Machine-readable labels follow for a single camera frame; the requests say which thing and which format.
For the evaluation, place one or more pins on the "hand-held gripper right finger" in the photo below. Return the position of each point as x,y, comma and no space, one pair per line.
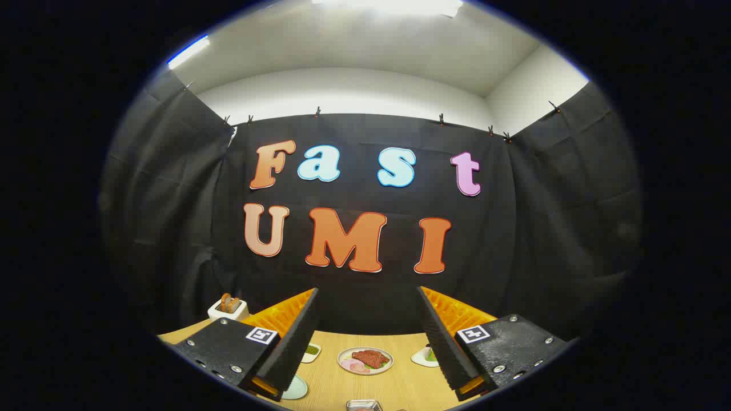
440,337

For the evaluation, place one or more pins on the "brown toast slices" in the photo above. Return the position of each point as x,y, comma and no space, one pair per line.
229,303

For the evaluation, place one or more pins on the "large ceiling light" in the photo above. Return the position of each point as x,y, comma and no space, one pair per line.
388,5

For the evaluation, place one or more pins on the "brown meat steak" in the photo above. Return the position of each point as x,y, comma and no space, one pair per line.
370,358

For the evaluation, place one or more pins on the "row of black cloth clips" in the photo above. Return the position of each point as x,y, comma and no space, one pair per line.
317,112

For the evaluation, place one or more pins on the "white divided bean dish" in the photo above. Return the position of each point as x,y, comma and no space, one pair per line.
311,352

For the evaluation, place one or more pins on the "light blue plate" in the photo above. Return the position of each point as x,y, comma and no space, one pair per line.
297,389

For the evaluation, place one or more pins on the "white toaster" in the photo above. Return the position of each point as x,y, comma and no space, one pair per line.
227,313

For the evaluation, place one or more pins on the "perforated metal basket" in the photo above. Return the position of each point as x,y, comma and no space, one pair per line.
364,406

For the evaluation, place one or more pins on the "small white tray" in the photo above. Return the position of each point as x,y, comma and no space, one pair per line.
421,358

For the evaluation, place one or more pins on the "round beige food plate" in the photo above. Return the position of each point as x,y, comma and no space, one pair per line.
365,370

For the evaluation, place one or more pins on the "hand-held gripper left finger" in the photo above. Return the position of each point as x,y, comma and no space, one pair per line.
297,337

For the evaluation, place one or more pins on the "pink ham slices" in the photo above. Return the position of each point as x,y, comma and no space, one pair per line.
357,366

